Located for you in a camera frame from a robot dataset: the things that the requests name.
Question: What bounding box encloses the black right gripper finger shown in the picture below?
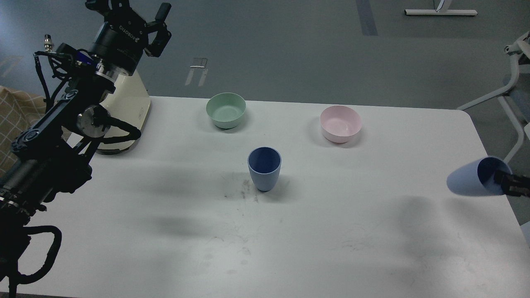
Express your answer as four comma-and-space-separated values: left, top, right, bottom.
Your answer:
494, 171, 530, 197

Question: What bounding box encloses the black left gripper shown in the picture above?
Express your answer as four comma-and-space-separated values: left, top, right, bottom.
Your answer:
85, 0, 172, 76

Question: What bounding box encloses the light blue cup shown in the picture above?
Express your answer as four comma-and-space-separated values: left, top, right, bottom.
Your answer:
446, 156, 513, 197

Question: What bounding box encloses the dark blue cup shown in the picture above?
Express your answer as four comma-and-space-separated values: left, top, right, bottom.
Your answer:
247, 147, 282, 192

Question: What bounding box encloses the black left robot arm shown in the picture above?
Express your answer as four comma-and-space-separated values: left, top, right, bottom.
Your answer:
1, 0, 172, 230

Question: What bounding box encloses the cream toaster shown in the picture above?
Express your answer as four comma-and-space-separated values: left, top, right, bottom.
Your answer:
97, 70, 151, 155

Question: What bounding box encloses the green bowl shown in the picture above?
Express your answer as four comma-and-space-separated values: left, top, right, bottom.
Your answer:
206, 92, 246, 130

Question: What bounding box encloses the pink bowl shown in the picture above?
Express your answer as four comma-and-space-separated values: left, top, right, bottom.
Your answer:
319, 105, 363, 144

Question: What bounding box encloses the white stand base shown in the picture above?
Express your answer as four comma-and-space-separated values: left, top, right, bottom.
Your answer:
404, 0, 478, 17

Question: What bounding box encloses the white chair frame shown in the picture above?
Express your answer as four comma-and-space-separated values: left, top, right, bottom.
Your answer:
457, 32, 529, 163

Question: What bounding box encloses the black left cable loop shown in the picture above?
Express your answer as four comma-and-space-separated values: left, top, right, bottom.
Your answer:
0, 226, 63, 298

